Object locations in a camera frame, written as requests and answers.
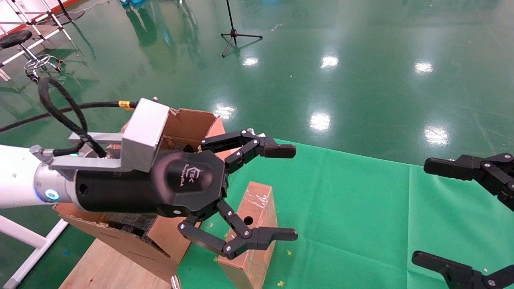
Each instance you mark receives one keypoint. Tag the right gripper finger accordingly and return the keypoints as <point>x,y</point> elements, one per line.
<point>486,168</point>
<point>457,275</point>

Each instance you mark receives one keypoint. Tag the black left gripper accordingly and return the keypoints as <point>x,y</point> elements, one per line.
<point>132,192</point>

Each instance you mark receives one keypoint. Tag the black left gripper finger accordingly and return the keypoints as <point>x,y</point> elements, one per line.
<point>273,234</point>
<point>277,151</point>

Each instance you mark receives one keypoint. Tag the small cardboard box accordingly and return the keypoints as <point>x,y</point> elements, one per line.
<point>257,267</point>

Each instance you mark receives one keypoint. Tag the large open cardboard carton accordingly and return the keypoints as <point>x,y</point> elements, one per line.
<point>132,249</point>

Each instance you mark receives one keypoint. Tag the black foam padding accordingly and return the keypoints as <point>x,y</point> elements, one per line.
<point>132,222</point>

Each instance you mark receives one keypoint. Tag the green table cloth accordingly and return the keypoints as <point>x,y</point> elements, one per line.
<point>353,208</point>

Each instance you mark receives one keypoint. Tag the black tripod stand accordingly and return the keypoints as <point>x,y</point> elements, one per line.
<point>234,34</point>

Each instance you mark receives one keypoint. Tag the black stand with round base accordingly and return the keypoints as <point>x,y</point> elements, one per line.
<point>74,16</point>

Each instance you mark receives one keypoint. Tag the black round swivel stool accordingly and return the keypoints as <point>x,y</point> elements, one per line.
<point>16,39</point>

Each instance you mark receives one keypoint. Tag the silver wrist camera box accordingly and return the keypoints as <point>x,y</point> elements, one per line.
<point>140,136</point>

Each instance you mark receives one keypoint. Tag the white metal post frame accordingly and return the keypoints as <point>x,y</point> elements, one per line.
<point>24,237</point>

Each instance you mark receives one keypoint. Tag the white frame table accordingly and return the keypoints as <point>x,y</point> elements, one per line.
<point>44,39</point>

